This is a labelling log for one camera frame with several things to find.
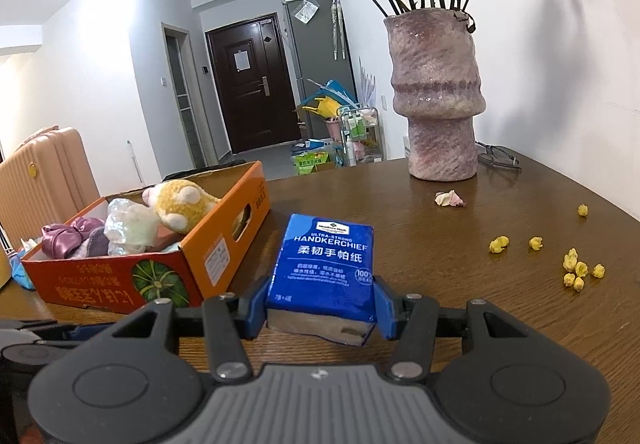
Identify scattered yellow flower buds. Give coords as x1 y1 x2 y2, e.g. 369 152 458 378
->
489 204 606 293

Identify brown cardboard carton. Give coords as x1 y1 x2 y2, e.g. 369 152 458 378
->
292 106 308 145

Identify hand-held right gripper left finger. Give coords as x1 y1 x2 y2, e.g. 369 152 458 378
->
115 276 271 382

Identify grey interior door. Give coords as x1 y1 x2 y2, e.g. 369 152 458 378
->
161 22 207 168

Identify pink scrunchie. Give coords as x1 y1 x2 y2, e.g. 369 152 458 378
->
41 218 106 259

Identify red cardboard box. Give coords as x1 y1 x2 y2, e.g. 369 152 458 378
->
21 160 272 315

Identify grey refrigerator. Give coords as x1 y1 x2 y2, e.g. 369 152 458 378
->
282 0 358 145

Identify blue folded items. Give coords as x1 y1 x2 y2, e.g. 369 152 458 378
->
307 80 358 107

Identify black eyeglasses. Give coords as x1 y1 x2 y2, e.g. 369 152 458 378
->
475 141 523 173

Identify white yellow plush toy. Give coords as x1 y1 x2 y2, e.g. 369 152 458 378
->
142 180 222 233

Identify metal cart with bottles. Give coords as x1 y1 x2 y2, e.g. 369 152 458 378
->
336 104 383 167

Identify fallen rose petal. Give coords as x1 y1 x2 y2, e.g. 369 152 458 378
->
434 190 466 208

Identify yellow watering can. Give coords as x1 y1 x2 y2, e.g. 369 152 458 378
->
294 96 338 117

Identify pink textured vase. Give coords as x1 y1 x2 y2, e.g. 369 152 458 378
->
384 8 487 181

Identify pink ribbed suitcase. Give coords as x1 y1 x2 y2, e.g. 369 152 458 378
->
0 126 101 237

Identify pale purple wall decoration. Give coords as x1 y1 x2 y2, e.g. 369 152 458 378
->
357 56 377 102

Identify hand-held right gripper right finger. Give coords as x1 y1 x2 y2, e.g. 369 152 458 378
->
372 276 528 381

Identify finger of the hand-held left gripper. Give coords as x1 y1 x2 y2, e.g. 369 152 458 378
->
34 323 120 350
0 319 59 333

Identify blue tissue pack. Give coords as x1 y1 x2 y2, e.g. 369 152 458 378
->
9 239 39 291

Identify green snack bags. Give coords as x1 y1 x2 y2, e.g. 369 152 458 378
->
291 151 337 175

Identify dark brown entrance door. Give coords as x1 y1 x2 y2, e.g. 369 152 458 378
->
205 12 301 155

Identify hanging white umbrellas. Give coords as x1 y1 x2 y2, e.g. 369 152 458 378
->
327 0 347 60

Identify iridescent crinkled pouch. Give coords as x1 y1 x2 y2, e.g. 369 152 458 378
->
104 198 161 255

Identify blue handkerchief paper pack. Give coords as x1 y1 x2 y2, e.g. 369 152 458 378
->
264 214 377 347

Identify clear plastic bag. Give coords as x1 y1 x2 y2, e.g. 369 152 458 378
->
295 0 321 23

